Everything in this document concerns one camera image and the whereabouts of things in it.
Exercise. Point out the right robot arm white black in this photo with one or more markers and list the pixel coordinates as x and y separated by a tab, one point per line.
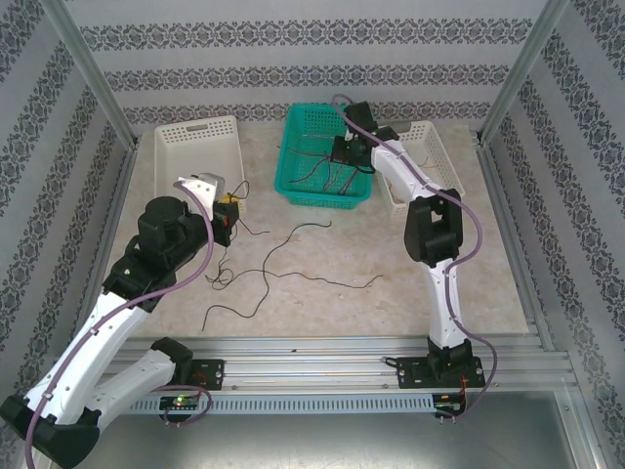
434	229

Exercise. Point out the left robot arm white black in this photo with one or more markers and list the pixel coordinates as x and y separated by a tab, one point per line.
88	356

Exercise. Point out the large white plastic basket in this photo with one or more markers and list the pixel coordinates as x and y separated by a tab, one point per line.
200	146

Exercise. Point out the teal plastic basket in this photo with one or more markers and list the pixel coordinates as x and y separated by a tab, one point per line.
307	122

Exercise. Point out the grey metal panel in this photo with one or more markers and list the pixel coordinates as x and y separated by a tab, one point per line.
312	439

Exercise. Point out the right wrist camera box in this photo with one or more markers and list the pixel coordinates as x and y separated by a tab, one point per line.
347	134

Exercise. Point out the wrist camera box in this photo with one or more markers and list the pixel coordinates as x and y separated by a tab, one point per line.
347	134
202	188

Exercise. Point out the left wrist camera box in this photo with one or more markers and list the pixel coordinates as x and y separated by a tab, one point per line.
202	188

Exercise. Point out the aluminium table side rail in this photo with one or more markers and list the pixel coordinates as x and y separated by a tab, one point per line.
106	234
515	234

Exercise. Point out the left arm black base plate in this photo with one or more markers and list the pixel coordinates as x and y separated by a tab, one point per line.
215	373

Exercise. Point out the aluminium frame post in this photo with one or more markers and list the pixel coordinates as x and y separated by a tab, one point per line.
93	73
520	73

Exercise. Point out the aluminium mounting rail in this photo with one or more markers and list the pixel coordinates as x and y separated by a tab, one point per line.
312	366

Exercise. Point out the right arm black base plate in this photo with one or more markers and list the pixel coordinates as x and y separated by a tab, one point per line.
410	373

